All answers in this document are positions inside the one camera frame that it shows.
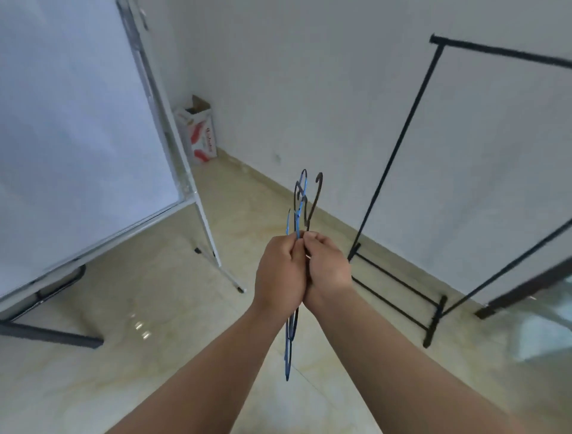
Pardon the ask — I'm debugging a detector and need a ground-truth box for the white and red cardboard box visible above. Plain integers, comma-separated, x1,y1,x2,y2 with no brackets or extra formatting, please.
173,95,218,165

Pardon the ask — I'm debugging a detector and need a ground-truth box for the person's right forearm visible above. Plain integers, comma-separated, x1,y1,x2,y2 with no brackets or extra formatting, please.
304,286,539,434

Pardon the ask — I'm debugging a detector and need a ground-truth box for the black clothes hanger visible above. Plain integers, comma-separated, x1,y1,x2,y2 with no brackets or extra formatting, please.
305,172,324,233
293,169,309,224

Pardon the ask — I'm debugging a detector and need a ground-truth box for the person's right hand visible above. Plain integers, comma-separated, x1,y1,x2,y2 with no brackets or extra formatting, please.
302,231,354,314

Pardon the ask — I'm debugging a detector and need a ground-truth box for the black metal clothes rack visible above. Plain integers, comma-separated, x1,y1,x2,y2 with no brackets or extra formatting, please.
347,34,572,349

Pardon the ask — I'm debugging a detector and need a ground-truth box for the blue clothes hanger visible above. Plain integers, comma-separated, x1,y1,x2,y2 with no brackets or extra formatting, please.
295,177,309,237
284,208,297,382

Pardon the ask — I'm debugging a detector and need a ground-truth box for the person's left forearm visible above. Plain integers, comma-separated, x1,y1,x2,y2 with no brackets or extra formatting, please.
105,299,305,434

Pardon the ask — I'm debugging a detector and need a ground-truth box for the whiteboard on white stand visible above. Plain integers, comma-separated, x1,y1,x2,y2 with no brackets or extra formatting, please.
0,0,246,323

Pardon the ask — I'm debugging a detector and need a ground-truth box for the person's left hand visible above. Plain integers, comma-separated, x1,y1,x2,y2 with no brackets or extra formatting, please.
254,234,307,314

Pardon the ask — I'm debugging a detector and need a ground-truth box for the dark grey metal base bar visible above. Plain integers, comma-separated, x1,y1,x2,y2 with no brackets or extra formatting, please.
0,320,105,350

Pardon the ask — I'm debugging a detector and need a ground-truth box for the dark-framed glass table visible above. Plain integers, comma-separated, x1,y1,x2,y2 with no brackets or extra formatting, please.
475,258,572,362

